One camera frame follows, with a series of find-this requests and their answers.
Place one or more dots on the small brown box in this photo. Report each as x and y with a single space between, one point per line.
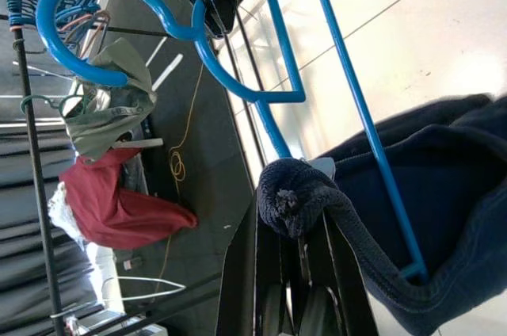
132 264

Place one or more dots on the black metal clothes rack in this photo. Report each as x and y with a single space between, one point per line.
37 161

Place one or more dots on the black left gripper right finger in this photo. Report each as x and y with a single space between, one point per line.
336 292

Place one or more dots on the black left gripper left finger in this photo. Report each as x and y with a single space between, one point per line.
277 280

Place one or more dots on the red cloth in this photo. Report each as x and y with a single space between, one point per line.
119 209

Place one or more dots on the grey-green garment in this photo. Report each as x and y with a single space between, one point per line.
111 114

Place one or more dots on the white plastic bag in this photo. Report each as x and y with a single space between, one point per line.
63 213

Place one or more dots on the orange hanger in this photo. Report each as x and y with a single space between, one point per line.
79 24

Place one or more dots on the navy blue sweatshirt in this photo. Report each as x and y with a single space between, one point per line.
435 173

